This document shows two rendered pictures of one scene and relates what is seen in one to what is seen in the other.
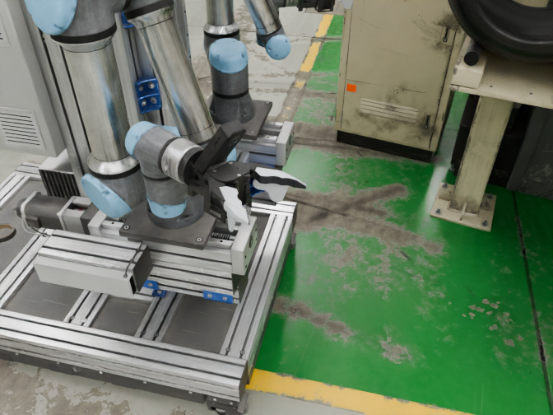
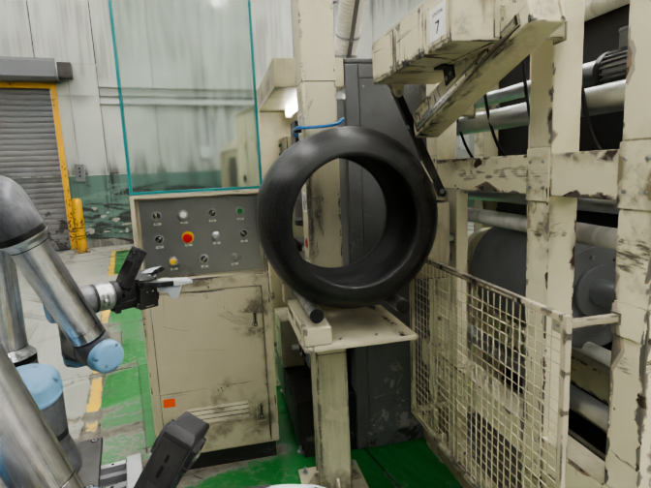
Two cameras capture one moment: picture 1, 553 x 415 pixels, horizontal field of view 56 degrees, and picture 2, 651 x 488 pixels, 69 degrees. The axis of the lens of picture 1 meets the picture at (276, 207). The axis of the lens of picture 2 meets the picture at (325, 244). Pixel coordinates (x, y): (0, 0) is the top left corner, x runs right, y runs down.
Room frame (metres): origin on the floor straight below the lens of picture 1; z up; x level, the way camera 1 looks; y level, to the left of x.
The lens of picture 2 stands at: (0.37, 0.18, 1.35)
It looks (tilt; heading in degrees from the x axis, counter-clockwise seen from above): 9 degrees down; 324
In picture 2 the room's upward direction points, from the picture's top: 3 degrees counter-clockwise
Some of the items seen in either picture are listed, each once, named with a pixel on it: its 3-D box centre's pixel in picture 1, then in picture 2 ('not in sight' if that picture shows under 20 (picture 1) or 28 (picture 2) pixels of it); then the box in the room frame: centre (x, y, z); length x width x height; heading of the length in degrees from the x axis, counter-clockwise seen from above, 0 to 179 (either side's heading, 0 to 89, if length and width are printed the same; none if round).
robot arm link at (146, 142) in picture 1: (156, 148); not in sight; (0.82, 0.23, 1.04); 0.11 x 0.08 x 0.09; 51
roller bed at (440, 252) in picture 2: not in sight; (421, 237); (1.68, -1.24, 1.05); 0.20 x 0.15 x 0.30; 156
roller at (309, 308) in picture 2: (478, 38); (306, 301); (1.68, -0.67, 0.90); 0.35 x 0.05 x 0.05; 156
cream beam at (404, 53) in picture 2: not in sight; (440, 43); (1.39, -1.02, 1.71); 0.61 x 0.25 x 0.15; 156
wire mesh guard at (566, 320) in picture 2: not in sight; (466, 380); (1.28, -1.01, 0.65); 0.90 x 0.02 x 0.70; 156
